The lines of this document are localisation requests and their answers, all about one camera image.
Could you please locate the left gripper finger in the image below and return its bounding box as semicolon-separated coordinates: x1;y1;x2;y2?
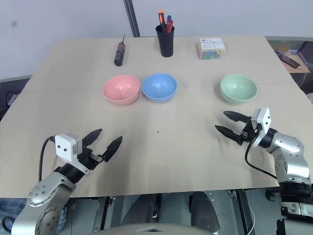
82;129;103;148
101;136;123;163

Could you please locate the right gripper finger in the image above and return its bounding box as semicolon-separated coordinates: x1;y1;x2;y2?
223;111;250;122
214;125;242;143

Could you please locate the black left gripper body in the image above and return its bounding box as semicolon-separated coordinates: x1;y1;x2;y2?
78;145;108;172

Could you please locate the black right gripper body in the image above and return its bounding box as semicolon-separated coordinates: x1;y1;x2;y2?
236;117;260;147

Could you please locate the green bowl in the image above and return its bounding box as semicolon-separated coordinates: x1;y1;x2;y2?
220;74;258;104

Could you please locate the pink bowl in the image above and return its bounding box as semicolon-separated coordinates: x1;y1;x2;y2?
102;75;141;106

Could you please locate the clear plastic box with label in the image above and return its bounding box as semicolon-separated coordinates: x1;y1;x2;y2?
195;37;226;61

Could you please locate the blue bowl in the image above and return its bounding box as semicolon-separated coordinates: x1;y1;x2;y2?
141;73;178;103

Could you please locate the brown board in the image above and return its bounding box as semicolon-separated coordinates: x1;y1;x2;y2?
273;48;310;73

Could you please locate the black remote control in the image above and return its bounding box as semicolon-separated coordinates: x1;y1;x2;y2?
280;54;301;70

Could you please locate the blue patterned cloth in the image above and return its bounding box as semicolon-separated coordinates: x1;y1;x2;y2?
0;197;28;235

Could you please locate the black pen cup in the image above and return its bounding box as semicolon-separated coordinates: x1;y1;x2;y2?
156;24;176;58

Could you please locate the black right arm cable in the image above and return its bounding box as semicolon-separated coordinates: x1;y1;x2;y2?
244;131;280;179

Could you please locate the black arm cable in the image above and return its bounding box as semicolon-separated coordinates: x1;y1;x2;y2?
244;131;280;179
39;136;57;182

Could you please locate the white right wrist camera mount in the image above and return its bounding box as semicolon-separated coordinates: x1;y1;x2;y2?
250;107;272;148

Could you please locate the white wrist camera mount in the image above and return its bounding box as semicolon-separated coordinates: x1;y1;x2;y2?
250;107;272;148
55;133;89;176

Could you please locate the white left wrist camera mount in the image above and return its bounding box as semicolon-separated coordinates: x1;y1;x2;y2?
55;133;89;176

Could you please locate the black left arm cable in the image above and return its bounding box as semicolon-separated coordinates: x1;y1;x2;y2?
39;136;57;182

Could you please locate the dark metal post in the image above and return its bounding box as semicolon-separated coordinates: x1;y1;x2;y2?
123;0;140;38

